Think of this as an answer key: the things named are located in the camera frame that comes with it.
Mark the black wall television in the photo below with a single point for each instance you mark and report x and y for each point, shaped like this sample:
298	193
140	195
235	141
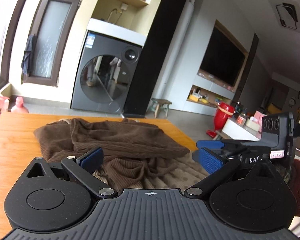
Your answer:
222	59

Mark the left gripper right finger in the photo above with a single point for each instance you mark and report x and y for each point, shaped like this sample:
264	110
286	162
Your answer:
218	168

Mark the white countertop with faucet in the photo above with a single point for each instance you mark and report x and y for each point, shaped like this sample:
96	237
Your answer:
104	21

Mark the grey front-load washing machine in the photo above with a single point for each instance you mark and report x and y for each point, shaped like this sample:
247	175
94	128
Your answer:
105	72

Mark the brown corduroy dotted dress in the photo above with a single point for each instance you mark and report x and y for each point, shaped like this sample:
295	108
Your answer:
136	155

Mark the small wooden stool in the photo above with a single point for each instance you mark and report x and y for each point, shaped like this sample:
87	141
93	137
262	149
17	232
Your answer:
158	105

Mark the white standing air conditioner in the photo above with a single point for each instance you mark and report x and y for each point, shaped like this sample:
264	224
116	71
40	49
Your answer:
173	50

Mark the dark blue hanging cloth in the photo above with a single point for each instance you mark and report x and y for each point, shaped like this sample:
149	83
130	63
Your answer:
26	64

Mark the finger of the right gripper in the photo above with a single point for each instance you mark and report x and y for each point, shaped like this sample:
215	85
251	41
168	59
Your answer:
225	144
196	157

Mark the pink bottle red cap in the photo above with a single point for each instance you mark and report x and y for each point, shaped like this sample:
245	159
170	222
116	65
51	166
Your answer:
19	106

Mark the pink box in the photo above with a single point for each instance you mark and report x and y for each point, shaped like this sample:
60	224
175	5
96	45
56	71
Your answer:
257	118

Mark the frosted glass brown door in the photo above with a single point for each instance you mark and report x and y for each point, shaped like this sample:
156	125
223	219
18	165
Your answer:
51	25

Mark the yellow items on shelf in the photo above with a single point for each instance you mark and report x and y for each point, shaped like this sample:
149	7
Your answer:
196	96

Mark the red vase ornament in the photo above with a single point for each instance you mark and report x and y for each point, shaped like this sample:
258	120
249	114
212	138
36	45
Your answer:
223	112

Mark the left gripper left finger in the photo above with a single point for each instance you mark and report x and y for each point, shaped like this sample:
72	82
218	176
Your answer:
81	169

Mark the ceiling air vent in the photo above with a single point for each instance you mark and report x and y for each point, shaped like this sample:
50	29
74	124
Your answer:
287	13

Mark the glass jar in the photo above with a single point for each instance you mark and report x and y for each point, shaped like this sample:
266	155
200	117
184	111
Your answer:
241	119

